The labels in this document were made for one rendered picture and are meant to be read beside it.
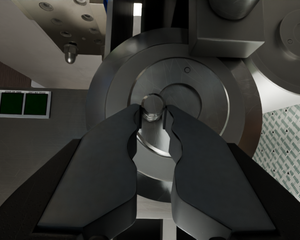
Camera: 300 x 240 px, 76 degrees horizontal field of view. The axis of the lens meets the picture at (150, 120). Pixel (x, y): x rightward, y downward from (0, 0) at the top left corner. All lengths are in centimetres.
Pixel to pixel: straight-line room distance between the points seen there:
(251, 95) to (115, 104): 11
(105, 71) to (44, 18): 33
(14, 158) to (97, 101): 44
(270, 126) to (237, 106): 20
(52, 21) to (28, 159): 32
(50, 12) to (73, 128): 26
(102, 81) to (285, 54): 17
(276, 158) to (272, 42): 19
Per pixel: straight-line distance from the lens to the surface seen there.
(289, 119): 33
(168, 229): 54
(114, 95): 16
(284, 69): 22
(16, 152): 58
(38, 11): 48
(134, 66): 17
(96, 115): 16
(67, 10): 45
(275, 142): 35
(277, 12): 24
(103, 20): 42
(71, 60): 55
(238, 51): 17
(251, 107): 18
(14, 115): 59
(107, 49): 19
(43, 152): 55
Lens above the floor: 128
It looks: 8 degrees down
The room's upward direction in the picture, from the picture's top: 178 degrees counter-clockwise
